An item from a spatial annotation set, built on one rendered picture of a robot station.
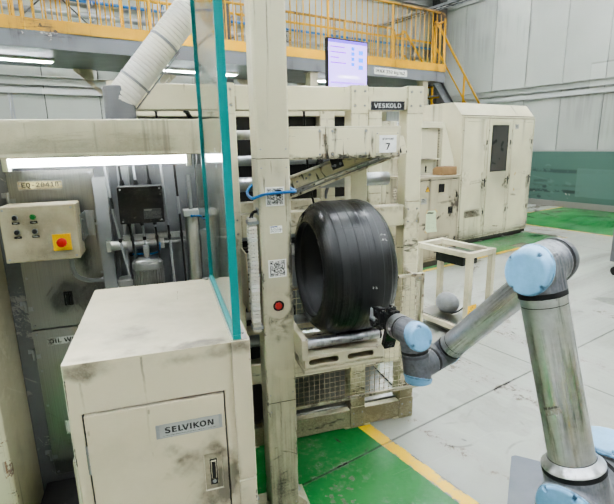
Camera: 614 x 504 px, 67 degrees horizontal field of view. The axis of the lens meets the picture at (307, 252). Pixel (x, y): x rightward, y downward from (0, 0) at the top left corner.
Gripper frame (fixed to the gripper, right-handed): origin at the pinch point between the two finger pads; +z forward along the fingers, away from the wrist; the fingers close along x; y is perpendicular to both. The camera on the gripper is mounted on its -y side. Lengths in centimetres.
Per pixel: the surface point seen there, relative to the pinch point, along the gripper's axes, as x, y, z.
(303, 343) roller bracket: 27.1, -8.4, 7.4
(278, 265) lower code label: 33.5, 22.8, 14.9
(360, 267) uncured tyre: 6.2, 21.7, -4.8
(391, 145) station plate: -29, 72, 35
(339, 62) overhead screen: -132, 205, 350
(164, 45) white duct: 70, 112, 32
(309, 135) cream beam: 11, 77, 34
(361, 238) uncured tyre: 3.9, 32.4, -1.5
